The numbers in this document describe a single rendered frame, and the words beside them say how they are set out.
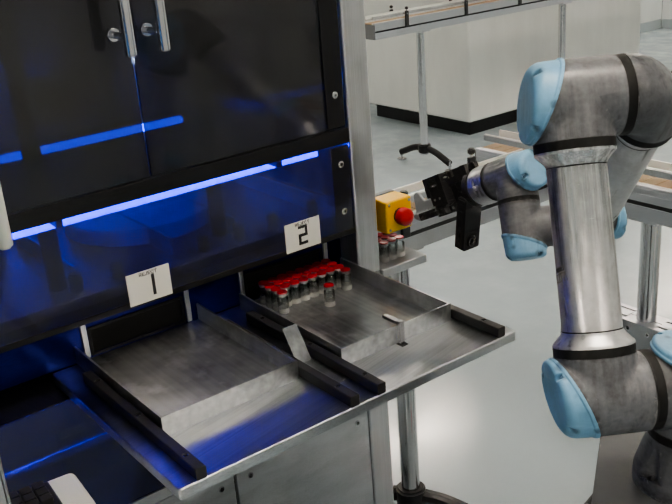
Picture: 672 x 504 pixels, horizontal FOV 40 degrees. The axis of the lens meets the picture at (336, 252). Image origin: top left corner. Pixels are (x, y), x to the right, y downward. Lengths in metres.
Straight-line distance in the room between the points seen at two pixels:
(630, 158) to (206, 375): 0.79
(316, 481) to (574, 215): 1.01
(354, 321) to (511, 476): 1.21
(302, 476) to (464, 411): 1.20
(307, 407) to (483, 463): 1.47
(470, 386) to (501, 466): 0.49
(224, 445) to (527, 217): 0.66
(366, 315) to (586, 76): 0.70
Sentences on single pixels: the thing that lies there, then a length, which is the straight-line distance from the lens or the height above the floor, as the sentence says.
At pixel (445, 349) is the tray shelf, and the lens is 1.67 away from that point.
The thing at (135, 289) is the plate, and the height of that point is 1.02.
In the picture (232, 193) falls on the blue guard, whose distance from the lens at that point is 1.74.
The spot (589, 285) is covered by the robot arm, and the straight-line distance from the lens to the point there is 1.34.
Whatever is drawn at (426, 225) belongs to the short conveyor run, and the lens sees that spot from 2.23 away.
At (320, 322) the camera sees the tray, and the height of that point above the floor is 0.88.
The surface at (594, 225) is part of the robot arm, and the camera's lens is 1.34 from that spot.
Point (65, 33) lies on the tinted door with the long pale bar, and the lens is 1.57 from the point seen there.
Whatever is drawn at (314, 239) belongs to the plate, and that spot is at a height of 1.00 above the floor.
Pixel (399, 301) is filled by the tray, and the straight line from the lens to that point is 1.86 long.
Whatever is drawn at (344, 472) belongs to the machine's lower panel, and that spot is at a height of 0.43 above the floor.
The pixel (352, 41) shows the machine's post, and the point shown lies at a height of 1.38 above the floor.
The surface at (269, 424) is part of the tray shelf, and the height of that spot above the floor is 0.88.
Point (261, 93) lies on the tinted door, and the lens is 1.75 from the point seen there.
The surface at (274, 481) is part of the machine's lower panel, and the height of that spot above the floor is 0.50.
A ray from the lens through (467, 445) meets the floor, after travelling 3.01.
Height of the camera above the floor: 1.65
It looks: 21 degrees down
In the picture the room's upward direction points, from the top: 5 degrees counter-clockwise
